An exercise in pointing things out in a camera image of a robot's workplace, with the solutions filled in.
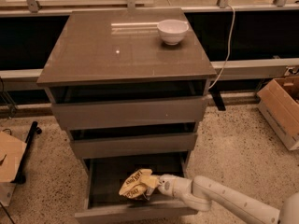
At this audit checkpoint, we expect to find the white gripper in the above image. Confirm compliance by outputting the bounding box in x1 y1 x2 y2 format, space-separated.
143 175 184 198

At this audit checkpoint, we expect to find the cardboard box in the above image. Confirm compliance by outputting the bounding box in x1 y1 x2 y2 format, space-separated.
258 77 299 150
0 132 26 183

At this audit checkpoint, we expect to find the grey drawer cabinet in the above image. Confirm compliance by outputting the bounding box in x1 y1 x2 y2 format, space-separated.
36 7 218 224

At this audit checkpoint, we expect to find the bottom grey drawer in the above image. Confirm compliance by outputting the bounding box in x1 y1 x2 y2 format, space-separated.
75 152 197 224

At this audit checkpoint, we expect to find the black bracket behind cabinet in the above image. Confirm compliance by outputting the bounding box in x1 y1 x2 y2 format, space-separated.
209 89 226 111

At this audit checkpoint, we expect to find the cardboard box right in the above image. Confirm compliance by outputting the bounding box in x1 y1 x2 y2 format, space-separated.
258 77 299 150

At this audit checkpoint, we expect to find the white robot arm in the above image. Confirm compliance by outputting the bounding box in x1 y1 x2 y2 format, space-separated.
141 175 299 224

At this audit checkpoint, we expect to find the brown yellow chip bag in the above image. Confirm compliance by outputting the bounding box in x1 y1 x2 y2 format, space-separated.
119 169 155 199

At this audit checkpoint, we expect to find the top grey drawer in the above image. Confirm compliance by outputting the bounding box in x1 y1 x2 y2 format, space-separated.
51 79 206 131

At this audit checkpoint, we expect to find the white power cable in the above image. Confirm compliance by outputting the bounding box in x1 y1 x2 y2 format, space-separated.
208 5 236 91

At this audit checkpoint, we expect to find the white ceramic bowl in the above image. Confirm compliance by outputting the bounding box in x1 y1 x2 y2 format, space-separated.
157 20 189 45

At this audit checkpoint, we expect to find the cardboard box left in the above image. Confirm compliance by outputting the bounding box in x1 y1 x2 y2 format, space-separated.
0 132 26 183

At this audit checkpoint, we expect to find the black stand leg left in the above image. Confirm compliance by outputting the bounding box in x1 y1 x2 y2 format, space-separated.
12 121 42 184

